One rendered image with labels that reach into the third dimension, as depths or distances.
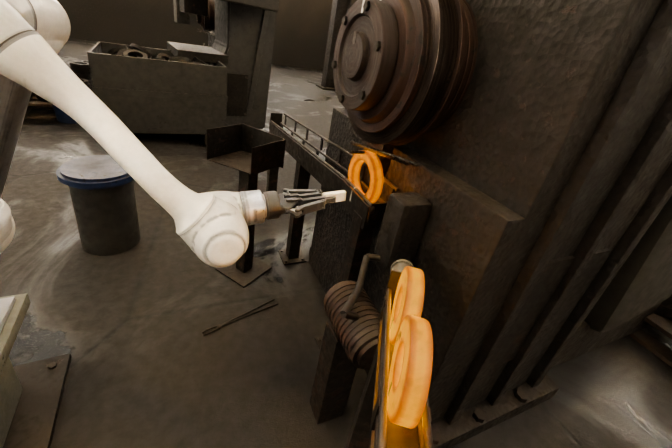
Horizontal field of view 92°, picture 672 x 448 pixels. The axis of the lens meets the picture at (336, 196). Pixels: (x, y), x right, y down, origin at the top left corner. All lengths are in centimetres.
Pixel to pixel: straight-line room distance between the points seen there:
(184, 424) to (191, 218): 82
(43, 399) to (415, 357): 122
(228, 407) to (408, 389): 92
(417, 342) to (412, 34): 65
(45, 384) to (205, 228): 98
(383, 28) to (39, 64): 68
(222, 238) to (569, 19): 77
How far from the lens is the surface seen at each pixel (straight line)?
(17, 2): 90
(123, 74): 325
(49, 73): 82
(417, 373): 51
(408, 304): 62
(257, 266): 180
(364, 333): 86
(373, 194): 103
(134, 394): 142
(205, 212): 66
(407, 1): 91
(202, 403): 136
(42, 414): 145
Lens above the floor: 116
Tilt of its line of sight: 26 degrees down
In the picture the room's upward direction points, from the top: 10 degrees clockwise
